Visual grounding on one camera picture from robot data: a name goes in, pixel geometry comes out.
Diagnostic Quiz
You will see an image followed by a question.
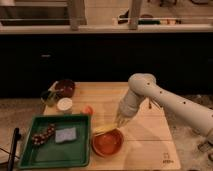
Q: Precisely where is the yellow banana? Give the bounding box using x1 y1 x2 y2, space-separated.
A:
93 124 117 134

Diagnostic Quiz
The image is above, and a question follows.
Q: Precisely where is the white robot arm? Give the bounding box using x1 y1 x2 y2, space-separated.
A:
116 73 213 144

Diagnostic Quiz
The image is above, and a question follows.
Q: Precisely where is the orange red bowl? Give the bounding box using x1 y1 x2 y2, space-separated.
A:
91 129 124 157

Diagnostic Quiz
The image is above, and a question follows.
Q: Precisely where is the dark red bowl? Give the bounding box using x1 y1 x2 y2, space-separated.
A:
55 79 75 98

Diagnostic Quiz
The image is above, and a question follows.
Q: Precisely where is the small orange fruit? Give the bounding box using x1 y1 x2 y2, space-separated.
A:
81 105 93 115

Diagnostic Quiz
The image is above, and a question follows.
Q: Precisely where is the blue sponge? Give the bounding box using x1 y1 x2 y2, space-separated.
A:
55 127 77 143

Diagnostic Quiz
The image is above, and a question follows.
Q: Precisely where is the green plastic tray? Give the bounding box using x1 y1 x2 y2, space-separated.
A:
18 114 91 169

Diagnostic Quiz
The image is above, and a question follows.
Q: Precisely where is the green glass cup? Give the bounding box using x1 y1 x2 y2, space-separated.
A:
41 91 58 107

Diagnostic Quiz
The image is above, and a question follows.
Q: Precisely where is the bunch of red grapes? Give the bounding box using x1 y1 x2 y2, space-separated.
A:
31 124 55 146

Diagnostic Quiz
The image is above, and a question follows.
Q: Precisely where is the black stand post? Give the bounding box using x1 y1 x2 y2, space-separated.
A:
7 128 21 171

